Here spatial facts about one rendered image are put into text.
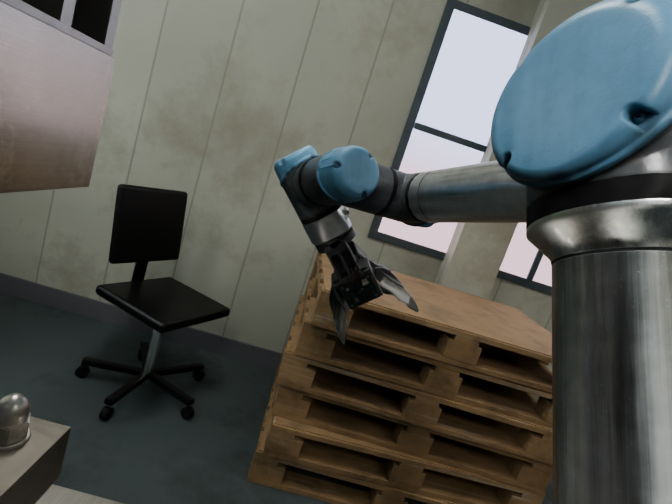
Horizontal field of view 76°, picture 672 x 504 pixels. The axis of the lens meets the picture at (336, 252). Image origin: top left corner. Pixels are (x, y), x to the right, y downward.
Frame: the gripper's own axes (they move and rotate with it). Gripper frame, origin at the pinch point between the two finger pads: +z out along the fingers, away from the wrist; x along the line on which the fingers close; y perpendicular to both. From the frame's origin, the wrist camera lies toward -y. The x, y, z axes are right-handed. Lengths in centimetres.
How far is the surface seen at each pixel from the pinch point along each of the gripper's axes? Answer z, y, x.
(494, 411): 98, -81, 18
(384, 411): 76, -80, -23
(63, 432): -22, 37, -29
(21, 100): -63, -5, -38
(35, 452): -23, 40, -30
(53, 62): -68, -12, -33
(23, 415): -26, 39, -29
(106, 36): -74, -29, -27
